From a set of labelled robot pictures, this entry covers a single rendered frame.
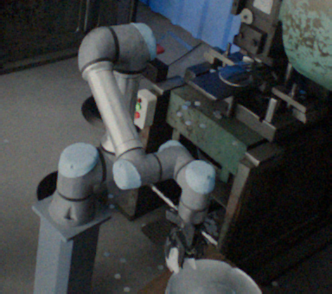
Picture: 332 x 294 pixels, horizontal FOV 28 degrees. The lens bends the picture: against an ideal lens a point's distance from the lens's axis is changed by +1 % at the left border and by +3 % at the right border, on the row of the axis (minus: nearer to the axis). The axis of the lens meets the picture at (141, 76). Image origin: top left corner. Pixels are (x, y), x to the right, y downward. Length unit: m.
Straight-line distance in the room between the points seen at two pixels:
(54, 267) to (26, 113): 1.29
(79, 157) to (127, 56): 0.37
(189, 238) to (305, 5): 0.67
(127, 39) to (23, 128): 1.51
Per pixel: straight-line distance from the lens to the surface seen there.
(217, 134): 2.40
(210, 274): 2.20
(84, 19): 3.93
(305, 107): 2.40
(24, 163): 3.10
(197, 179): 1.69
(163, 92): 2.51
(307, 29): 1.84
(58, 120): 3.38
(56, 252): 2.23
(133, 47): 1.90
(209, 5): 4.20
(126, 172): 1.69
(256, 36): 2.32
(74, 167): 2.04
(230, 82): 2.36
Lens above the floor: 1.96
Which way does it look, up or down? 31 degrees down
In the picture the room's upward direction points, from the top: 9 degrees clockwise
